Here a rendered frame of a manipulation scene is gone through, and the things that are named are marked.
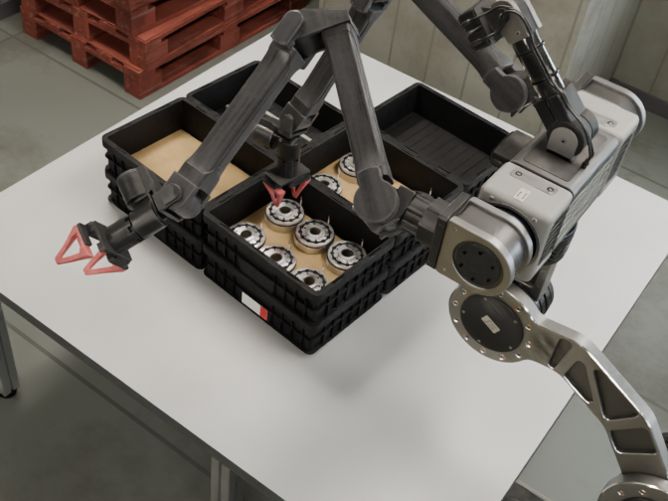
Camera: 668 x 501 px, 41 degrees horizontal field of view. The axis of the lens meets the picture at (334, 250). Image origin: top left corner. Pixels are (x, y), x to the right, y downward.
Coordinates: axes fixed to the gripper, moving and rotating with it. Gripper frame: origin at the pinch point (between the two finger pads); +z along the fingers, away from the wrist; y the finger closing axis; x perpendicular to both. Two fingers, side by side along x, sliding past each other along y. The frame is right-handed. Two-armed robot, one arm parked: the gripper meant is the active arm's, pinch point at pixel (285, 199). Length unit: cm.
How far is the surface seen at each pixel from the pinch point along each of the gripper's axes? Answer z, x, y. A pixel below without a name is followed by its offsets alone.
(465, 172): 8, 15, -57
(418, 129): 8, -8, -61
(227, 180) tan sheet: 7.6, -22.2, 1.8
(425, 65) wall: 65, -91, -167
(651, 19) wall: 45, -37, -261
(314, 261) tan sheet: 8.4, 16.1, 3.3
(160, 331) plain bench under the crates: 21.3, 2.2, 41.3
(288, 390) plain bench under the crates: 22, 36, 28
